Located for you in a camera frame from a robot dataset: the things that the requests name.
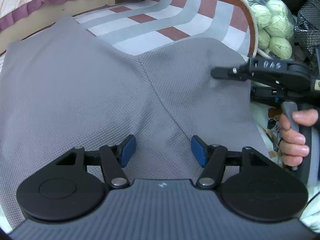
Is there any striped checked rug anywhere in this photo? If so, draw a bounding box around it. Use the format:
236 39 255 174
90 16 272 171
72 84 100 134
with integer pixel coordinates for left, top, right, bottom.
75 0 258 57

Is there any person's right hand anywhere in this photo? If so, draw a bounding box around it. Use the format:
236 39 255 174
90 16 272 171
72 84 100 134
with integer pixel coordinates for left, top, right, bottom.
279 109 319 166

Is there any grey knit garment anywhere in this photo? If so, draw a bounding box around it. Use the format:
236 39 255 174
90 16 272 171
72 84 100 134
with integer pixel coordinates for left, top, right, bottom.
1 17 267 228

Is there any black mesh bag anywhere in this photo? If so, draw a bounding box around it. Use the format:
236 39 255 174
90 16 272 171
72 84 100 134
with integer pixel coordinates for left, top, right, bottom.
294 0 320 58

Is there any bag of yarn balls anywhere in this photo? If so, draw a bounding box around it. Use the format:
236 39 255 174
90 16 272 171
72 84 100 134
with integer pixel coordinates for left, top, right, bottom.
244 0 295 60

